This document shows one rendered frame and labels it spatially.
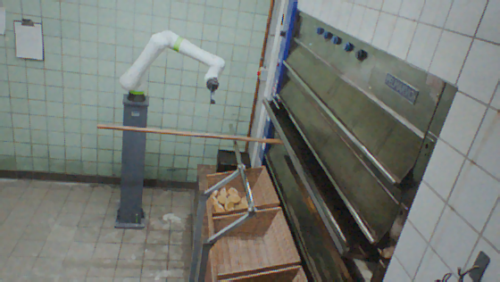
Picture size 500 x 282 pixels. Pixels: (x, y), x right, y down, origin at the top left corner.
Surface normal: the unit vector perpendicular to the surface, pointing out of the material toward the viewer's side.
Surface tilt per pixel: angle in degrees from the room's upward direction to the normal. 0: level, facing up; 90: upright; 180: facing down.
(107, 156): 90
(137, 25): 90
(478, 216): 90
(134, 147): 90
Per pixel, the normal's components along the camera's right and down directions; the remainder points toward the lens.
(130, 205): 0.21, 0.44
